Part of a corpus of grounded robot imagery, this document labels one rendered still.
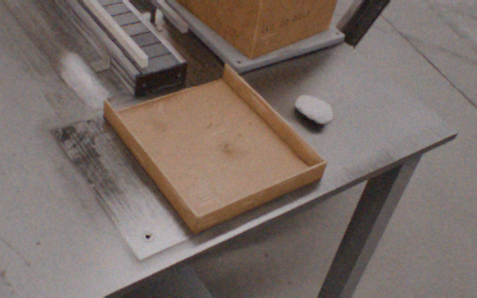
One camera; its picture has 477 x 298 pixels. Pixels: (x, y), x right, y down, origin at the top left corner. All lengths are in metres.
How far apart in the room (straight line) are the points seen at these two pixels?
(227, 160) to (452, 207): 1.47
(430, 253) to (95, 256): 1.49
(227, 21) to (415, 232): 1.22
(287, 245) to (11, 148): 1.19
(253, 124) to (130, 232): 0.33
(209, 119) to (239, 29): 0.22
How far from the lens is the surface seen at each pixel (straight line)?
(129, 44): 1.14
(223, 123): 1.12
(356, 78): 1.32
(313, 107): 1.15
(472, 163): 2.63
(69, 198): 0.97
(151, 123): 1.09
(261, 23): 1.22
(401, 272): 2.11
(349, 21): 1.84
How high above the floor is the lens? 1.56
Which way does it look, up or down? 43 degrees down
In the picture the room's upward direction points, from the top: 12 degrees clockwise
